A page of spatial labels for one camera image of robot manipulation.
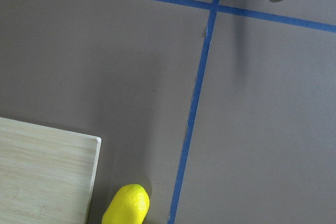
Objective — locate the yellow lemon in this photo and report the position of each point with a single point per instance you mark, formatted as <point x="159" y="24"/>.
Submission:
<point x="130" y="204"/>

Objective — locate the wooden cutting board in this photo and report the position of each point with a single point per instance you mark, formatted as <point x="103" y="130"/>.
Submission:
<point x="47" y="174"/>

